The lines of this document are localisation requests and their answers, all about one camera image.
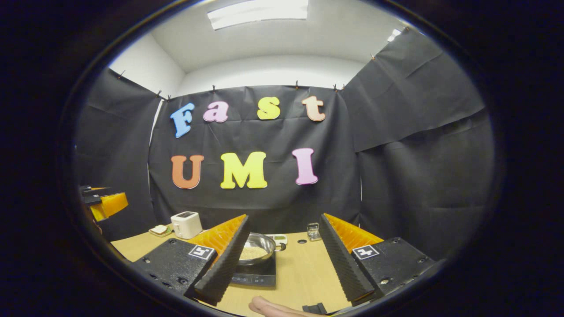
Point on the black backdrop cloth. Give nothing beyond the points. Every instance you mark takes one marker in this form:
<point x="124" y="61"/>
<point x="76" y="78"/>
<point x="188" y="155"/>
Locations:
<point x="264" y="207"/>

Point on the black induction cooktop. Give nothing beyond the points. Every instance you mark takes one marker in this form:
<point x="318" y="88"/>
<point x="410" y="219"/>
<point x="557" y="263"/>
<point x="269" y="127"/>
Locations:
<point x="255" y="277"/>

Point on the small ceiling light panel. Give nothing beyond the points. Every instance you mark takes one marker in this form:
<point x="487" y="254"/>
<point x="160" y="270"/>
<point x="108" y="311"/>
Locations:
<point x="394" y="35"/>

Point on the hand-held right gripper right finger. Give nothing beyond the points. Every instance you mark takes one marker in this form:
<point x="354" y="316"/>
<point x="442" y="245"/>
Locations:
<point x="341" y="264"/>

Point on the large ceiling light panel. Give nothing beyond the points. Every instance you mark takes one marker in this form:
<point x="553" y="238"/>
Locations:
<point x="257" y="13"/>

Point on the white divided dish of grains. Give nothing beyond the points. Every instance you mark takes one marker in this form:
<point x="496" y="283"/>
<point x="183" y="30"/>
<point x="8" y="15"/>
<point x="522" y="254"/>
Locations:
<point x="282" y="239"/>

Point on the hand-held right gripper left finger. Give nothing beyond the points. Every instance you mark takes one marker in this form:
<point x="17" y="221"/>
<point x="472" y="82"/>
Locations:
<point x="229" y="264"/>

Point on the pale green rectangular tray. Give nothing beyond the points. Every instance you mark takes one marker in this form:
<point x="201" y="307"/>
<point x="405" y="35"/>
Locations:
<point x="168" y="233"/>

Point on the sandwich with lettuce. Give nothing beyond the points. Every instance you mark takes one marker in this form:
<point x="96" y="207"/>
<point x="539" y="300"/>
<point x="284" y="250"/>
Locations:
<point x="159" y="229"/>

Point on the heap of yellow soybeans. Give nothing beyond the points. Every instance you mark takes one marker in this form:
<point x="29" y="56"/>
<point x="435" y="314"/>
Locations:
<point x="253" y="253"/>

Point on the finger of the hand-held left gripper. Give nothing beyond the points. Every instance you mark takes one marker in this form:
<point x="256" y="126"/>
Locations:
<point x="112" y="204"/>

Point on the white toaster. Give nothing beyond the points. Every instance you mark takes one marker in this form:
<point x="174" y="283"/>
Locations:
<point x="187" y="226"/>

